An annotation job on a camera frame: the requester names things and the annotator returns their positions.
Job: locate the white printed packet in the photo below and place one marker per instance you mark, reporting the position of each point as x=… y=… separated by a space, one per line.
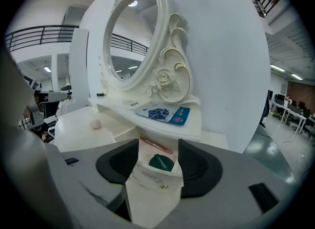
x=130 y=104

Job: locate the black balcony railing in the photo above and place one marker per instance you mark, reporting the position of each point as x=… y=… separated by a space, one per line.
x=37 y=36

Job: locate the row of white office desks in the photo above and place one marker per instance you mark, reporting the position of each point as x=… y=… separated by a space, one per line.
x=290 y=109

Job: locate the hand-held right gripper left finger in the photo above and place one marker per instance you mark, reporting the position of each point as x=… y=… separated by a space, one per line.
x=115 y=164

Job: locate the pink pen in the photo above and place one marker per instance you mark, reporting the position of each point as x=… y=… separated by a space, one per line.
x=157 y=145

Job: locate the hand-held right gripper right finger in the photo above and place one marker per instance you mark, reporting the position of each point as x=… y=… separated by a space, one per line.
x=201 y=169

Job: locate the white vanity dressing table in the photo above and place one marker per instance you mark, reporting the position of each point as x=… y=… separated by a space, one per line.
x=81 y=134

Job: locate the small dark green jar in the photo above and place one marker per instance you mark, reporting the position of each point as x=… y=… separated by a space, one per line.
x=161 y=162

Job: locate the oval white-framed mirror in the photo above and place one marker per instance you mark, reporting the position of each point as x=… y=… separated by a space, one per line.
x=133 y=41

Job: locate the small white round ball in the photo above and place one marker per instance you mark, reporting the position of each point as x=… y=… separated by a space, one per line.
x=96 y=124

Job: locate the white grey office chair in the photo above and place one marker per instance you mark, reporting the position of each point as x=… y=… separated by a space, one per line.
x=51 y=132

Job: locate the blue facial mask packet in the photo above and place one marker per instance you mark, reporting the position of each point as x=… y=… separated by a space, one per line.
x=162 y=114

